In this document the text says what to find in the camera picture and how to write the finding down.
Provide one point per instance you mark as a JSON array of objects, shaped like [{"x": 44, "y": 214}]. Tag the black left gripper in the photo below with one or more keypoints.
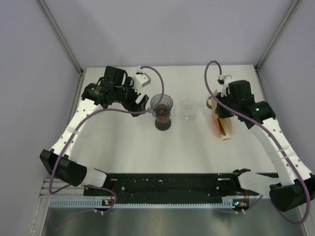
[{"x": 132, "y": 104}]

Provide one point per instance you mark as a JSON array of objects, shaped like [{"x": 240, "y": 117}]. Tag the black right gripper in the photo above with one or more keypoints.
[{"x": 222, "y": 114}]

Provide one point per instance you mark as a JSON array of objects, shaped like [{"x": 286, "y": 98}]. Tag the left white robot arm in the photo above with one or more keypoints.
[{"x": 62, "y": 160}]

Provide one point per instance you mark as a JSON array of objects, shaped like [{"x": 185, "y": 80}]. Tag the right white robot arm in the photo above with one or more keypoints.
[{"x": 295, "y": 182}]

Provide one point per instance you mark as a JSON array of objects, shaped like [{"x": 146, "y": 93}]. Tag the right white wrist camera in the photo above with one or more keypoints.
[{"x": 224, "y": 80}]

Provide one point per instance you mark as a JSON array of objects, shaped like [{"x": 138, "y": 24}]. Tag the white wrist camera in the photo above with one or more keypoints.
[
  {"x": 141, "y": 79},
  {"x": 224, "y": 80}
]

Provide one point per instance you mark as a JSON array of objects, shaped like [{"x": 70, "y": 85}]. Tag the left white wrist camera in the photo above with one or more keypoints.
[{"x": 141, "y": 79}]

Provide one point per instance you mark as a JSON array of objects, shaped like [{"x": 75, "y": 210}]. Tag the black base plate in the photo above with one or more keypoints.
[{"x": 174, "y": 188}]

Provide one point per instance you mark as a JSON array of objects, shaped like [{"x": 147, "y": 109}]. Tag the grey cable duct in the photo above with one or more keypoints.
[{"x": 226, "y": 203}]

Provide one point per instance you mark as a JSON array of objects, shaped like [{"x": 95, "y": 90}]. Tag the aluminium frame rail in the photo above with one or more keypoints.
[{"x": 59, "y": 35}]

